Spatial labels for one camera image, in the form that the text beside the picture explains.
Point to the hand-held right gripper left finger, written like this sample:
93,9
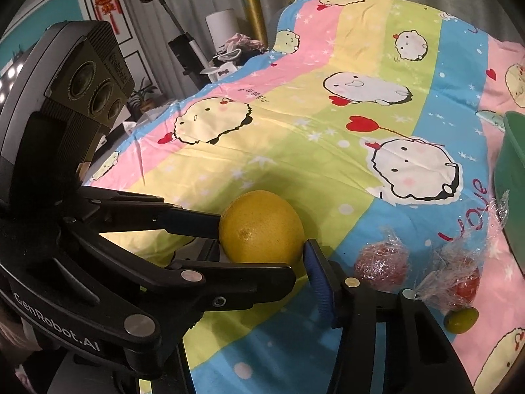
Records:
180,379

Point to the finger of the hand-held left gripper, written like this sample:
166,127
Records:
254,281
197,223

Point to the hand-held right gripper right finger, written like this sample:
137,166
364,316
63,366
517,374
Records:
322,279

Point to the yellow round citrus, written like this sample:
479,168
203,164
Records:
262,225

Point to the plastic-wrapped red strawberry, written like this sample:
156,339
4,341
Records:
381,266

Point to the plastic-wrapped red tomato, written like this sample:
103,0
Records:
465,285

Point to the green plastic basin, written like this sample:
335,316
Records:
512,172

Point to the potted plant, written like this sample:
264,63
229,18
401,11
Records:
143,96

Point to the red knot ornament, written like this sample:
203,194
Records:
107,4

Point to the white shopping bag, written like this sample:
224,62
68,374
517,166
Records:
223,67

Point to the black upright vacuum cleaner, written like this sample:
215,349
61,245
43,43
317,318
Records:
186,55

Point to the cartoon striped bedsheet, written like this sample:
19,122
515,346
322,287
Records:
311,102

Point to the pink frilly cloth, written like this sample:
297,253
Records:
244,41

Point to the gold patterned pole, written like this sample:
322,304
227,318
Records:
252,4

